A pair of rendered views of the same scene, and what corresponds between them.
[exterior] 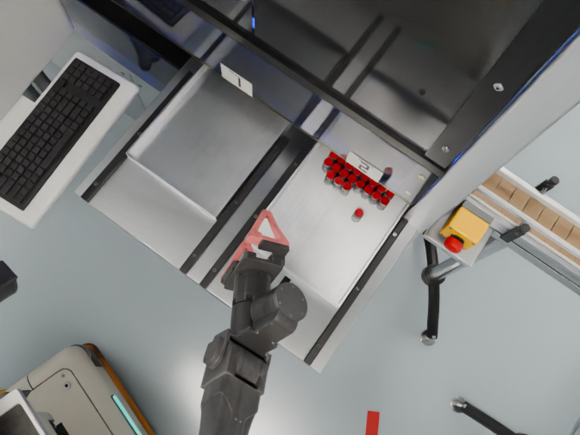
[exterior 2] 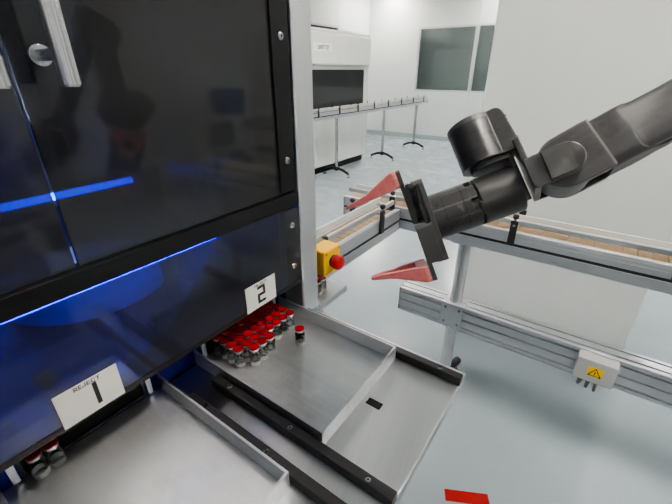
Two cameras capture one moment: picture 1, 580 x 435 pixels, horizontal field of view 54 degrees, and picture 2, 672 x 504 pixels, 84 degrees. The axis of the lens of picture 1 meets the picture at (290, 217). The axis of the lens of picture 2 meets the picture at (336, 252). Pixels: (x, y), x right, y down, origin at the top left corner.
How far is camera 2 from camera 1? 0.89 m
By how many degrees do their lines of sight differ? 62
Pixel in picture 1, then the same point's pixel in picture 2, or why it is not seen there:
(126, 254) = not seen: outside the picture
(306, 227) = (307, 381)
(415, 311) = not seen: hidden behind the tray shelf
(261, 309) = (488, 135)
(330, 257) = (342, 362)
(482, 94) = (277, 58)
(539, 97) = (298, 17)
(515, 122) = (300, 62)
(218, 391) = (617, 112)
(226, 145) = (170, 474)
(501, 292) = not seen: hidden behind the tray
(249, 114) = (133, 444)
